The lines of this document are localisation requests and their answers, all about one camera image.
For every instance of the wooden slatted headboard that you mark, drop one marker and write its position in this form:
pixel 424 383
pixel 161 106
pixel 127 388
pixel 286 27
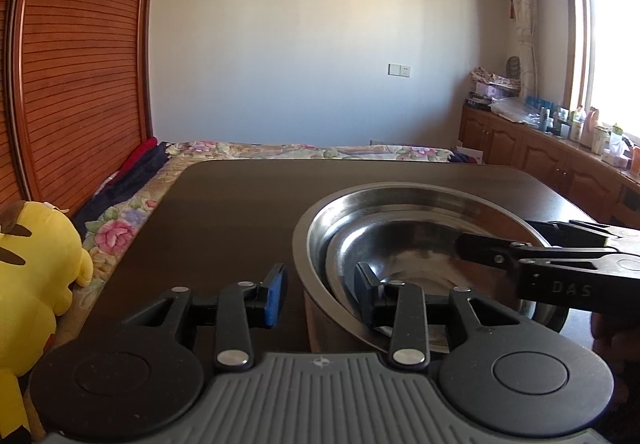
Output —
pixel 80 63

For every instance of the large steel bowl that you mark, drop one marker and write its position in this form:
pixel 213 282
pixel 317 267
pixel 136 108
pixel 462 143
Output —
pixel 320 224

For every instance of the red and navy clothes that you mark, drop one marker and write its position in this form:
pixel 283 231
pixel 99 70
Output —
pixel 125 189

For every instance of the yellow plush toy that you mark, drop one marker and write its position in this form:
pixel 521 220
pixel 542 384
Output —
pixel 35 274

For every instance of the medium steel bowl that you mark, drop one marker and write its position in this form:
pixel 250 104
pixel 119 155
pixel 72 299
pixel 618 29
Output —
pixel 425 244

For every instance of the floral bedspread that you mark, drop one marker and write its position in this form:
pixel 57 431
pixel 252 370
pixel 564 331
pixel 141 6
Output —
pixel 115 234

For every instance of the white wall outlet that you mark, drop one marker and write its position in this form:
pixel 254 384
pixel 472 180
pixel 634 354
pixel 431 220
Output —
pixel 406 69

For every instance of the window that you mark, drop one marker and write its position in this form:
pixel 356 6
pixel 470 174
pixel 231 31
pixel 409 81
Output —
pixel 615 53

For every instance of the red cloth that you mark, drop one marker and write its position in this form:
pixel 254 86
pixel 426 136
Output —
pixel 140 156

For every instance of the clear plastic bag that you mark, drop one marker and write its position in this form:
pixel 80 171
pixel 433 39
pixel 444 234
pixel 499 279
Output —
pixel 515 109

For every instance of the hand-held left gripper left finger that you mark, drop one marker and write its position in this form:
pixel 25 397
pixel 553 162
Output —
pixel 275 296

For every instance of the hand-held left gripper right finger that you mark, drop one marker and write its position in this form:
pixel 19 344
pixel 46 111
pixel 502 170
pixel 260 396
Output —
pixel 367 296

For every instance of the wooden cabinet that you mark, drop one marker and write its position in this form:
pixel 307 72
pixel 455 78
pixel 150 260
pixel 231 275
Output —
pixel 530 158

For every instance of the red curtain tassel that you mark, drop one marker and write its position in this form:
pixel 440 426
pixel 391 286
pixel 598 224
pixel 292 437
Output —
pixel 511 8

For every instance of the white cardboard box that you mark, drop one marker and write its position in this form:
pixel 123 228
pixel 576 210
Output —
pixel 470 155

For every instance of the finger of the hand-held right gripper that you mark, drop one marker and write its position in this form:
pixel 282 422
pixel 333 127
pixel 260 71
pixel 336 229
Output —
pixel 580 236
pixel 485 251

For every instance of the row of toiletry bottles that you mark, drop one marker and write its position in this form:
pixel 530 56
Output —
pixel 580 126

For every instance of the grey oval decoration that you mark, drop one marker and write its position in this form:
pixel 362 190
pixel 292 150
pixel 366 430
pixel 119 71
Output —
pixel 514 66

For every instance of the white wall switch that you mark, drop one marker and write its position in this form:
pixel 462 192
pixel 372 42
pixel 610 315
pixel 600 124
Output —
pixel 394 69

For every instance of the person's right hand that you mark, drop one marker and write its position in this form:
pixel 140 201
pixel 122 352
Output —
pixel 617 339

